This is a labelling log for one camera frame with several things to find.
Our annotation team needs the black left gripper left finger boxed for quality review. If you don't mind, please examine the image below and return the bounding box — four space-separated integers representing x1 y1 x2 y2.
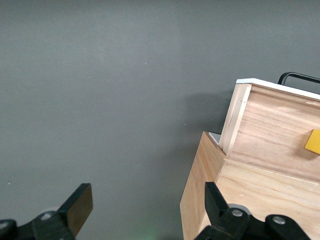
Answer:
0 183 94 240

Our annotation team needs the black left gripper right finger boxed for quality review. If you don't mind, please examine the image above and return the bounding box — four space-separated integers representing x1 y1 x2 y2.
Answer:
194 181 311 240

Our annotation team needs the white-front drawer with black handle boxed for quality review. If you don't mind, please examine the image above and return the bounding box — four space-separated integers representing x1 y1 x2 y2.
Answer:
208 71 320 183

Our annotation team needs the yellow cube block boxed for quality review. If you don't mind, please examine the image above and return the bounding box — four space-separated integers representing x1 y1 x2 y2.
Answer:
304 129 320 158

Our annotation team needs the wooden drawer cabinet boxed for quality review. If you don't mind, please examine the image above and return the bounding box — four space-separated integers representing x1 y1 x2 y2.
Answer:
179 131 320 240

